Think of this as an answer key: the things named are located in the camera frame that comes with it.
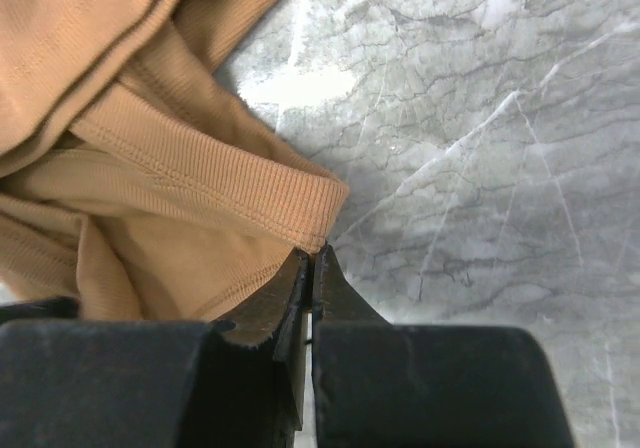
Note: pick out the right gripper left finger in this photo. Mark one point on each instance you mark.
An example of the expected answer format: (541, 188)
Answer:
(237, 381)

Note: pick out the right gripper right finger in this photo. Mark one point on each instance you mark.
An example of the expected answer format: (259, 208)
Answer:
(379, 384)

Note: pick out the tan tank top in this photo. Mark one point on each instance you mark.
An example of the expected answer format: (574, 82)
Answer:
(131, 180)

